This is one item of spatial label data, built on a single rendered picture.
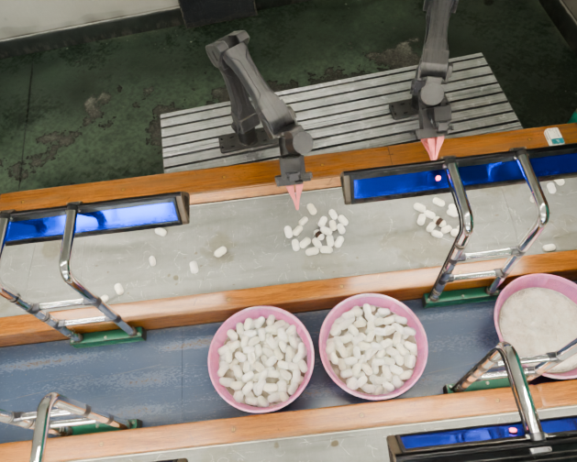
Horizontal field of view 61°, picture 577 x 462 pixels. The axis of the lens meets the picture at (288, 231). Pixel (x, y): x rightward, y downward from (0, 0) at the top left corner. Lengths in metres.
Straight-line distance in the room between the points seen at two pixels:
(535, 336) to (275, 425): 0.68
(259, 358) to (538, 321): 0.72
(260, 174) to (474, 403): 0.85
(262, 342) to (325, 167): 0.56
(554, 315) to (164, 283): 1.03
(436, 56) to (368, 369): 0.82
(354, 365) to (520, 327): 0.43
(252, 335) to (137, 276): 0.38
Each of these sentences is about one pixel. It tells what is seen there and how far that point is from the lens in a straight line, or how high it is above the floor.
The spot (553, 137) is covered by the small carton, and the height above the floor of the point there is 0.79.
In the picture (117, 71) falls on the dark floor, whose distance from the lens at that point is 3.18.
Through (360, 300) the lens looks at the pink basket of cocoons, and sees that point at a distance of 1.32.
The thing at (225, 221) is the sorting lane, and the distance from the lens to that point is 1.47.
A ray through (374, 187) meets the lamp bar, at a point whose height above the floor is 1.08.
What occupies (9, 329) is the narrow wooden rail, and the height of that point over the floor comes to 0.76.
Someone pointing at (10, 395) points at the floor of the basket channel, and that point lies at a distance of 1.58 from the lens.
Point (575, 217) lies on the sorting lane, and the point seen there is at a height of 0.74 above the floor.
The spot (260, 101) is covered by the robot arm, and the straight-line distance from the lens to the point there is 1.33.
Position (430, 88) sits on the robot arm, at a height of 1.05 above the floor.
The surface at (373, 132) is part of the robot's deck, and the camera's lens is 1.72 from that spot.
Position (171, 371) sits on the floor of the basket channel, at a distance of 1.41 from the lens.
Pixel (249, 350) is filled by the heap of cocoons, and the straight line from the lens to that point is 1.30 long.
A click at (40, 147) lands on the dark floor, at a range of 2.99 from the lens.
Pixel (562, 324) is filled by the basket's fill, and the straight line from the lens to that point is 1.43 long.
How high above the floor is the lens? 1.98
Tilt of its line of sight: 61 degrees down
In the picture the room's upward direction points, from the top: 9 degrees counter-clockwise
